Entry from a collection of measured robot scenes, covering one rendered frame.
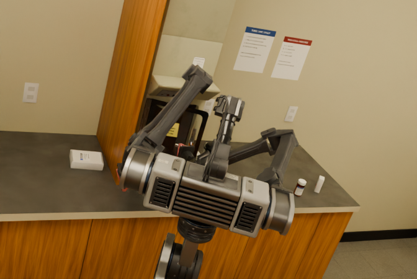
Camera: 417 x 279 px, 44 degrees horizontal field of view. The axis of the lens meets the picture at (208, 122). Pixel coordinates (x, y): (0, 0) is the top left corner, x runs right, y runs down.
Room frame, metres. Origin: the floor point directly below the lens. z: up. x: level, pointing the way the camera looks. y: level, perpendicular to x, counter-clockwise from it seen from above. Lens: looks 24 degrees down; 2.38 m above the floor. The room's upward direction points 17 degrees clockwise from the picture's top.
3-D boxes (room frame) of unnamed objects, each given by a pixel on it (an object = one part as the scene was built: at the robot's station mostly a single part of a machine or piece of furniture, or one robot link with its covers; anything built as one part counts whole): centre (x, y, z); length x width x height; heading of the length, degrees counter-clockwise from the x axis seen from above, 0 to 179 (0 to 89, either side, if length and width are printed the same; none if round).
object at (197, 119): (2.30, 0.16, 1.19); 0.30 x 0.01 x 0.40; 100
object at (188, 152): (2.16, 0.04, 1.20); 0.07 x 0.07 x 0.10; 29
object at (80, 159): (2.27, 0.54, 0.96); 0.16 x 0.12 x 0.04; 114
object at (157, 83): (2.31, 0.15, 1.46); 0.32 x 0.12 x 0.10; 120
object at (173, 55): (2.46, 0.25, 1.33); 0.32 x 0.25 x 0.77; 120
